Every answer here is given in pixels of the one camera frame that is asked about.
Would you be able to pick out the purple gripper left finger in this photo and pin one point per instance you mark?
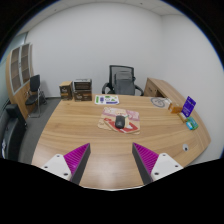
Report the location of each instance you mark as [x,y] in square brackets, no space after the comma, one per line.
[70,166]

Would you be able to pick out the black visitor chair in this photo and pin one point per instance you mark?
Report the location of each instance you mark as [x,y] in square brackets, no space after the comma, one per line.
[35,93]

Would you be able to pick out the dark printed box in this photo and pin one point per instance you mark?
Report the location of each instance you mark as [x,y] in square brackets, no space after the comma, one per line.
[82,95]
[83,84]

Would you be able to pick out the wooden side desk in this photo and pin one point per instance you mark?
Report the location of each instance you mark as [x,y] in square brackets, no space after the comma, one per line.
[160,88]

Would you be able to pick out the small brown cardboard box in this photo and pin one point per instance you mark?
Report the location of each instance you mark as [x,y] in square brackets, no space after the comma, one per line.
[66,90]

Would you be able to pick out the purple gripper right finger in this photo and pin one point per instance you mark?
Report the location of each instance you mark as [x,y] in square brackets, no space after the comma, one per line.
[153,166]

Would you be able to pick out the orange small box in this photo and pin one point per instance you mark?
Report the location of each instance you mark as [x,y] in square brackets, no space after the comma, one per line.
[174,108]

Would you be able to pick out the teal small packet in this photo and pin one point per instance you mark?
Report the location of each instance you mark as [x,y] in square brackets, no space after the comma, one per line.
[191,123]

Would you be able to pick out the grey mesh office chair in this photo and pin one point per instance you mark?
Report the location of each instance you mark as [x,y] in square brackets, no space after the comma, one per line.
[121,81]

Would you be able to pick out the black computer mouse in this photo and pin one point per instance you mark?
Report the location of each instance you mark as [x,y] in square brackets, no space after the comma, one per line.
[120,122]

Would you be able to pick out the round grey coaster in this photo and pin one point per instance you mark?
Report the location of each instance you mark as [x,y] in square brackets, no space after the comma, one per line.
[158,102]

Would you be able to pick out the small white round object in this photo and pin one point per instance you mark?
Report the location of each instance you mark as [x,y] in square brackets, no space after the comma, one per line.
[185,147]

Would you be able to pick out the white green paper sheet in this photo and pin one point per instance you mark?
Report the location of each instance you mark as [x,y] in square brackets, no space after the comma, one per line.
[106,100]

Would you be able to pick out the black leather sofa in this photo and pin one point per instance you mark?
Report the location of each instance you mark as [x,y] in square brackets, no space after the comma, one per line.
[12,130]

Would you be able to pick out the cartoon printed mouse pad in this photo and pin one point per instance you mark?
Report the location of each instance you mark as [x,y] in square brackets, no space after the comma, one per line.
[108,117]

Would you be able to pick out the lower dark printed box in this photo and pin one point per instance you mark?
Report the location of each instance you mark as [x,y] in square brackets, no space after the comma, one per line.
[82,95]

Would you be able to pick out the upper dark printed box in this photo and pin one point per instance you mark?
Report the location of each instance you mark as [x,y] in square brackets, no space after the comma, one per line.
[83,84]

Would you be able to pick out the wooden glass-door cabinet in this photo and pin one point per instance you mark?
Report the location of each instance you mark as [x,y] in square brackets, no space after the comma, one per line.
[18,72]

